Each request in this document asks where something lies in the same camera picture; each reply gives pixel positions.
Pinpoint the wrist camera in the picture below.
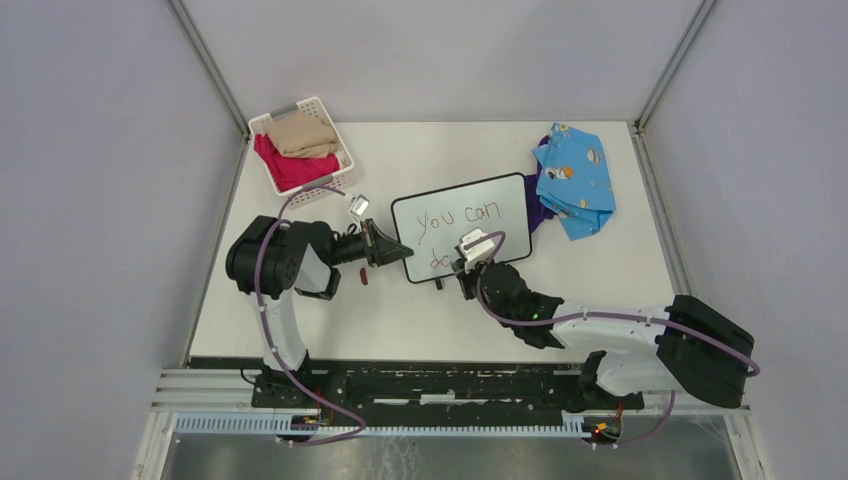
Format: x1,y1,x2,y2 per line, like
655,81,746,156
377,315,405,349
348,195,370,219
451,228,500,275

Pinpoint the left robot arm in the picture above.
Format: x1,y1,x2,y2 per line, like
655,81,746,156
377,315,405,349
225,215,414,408

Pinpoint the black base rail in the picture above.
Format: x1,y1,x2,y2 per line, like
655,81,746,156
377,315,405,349
249,360,645,444

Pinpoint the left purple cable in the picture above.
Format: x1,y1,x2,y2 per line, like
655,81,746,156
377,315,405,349
254,185,369,448

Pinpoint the purple cloth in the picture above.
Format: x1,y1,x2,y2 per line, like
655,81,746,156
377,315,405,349
524,149,556,233

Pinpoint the black framed whiteboard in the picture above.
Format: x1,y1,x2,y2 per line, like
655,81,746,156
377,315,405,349
391,172,533,284

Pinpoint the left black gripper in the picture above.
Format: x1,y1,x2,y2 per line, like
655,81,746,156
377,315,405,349
328,218,414,267

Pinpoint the blue patterned cloth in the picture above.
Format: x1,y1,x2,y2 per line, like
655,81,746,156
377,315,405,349
532,122,617,241

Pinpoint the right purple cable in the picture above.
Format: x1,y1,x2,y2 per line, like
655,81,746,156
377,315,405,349
461,231,762,448

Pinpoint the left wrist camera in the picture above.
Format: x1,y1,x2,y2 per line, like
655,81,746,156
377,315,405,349
348,195,370,219

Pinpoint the purple cable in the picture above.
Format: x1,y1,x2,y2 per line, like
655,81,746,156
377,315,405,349
461,231,762,448
254,185,369,448

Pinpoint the beige folded cloth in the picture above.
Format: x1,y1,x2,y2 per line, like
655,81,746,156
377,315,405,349
265,111,339,158

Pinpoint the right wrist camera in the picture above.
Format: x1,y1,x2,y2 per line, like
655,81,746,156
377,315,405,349
451,228,500,275

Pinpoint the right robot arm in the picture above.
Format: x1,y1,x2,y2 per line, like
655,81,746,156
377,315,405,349
452,259,761,409

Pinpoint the magenta cloth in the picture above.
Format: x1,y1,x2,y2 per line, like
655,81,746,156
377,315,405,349
254,134,339,192

